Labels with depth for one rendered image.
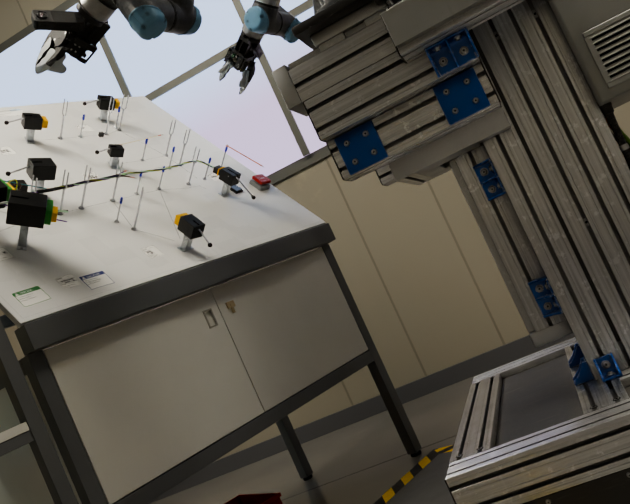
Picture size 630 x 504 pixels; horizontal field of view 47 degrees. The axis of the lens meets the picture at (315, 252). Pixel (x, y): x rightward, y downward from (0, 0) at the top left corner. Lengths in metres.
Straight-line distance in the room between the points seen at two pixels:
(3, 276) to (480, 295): 2.23
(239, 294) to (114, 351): 0.47
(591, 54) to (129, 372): 1.31
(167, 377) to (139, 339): 0.13
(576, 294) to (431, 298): 1.88
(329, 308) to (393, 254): 1.10
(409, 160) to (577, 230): 0.39
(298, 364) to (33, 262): 0.85
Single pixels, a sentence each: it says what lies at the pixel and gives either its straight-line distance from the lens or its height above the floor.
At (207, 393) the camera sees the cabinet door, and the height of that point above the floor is 0.53.
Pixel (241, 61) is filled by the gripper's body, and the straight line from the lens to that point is 2.49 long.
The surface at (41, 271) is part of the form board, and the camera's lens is 1.97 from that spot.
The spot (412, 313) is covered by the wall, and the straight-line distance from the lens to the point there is 3.53.
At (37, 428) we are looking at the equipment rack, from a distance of 1.74.
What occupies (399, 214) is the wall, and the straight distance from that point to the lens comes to 3.50.
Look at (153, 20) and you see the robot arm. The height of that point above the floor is 1.36.
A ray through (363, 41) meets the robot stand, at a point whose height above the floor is 1.08.
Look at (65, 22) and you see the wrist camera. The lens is 1.85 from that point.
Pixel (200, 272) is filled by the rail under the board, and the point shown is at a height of 0.85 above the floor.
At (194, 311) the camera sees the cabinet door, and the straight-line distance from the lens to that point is 2.09.
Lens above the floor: 0.64
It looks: 3 degrees up
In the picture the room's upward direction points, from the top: 25 degrees counter-clockwise
